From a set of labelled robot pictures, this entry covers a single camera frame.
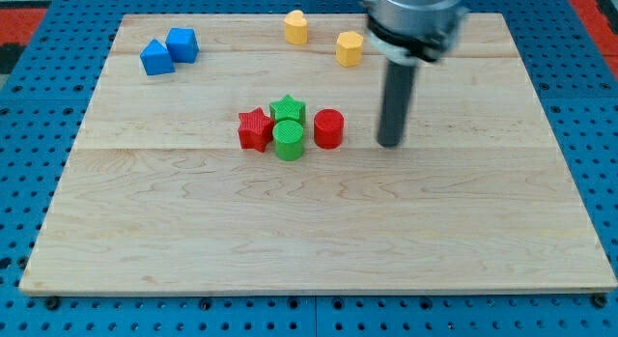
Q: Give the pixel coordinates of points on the blue cube block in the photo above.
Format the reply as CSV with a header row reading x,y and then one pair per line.
x,y
182,45

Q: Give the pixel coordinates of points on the green star block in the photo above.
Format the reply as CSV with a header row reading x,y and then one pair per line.
x,y
288,108

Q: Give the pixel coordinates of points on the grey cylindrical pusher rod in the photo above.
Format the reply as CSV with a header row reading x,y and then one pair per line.
x,y
396,95

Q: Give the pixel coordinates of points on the light wooden board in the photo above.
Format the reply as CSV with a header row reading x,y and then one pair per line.
x,y
158,198

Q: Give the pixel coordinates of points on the yellow hexagon block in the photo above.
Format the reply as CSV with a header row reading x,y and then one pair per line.
x,y
349,49

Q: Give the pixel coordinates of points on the green cylinder block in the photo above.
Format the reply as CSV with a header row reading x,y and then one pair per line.
x,y
288,138

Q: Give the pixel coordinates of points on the red cylinder block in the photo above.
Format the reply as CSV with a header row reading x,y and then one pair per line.
x,y
328,128

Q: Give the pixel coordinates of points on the blue pentagon block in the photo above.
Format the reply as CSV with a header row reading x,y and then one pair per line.
x,y
156,59

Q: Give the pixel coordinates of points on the red star block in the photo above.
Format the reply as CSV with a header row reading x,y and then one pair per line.
x,y
255,130

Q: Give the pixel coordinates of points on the yellow heart block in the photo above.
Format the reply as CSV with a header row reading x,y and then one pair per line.
x,y
296,28

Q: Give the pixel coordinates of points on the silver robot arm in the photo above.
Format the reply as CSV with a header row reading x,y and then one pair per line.
x,y
406,31

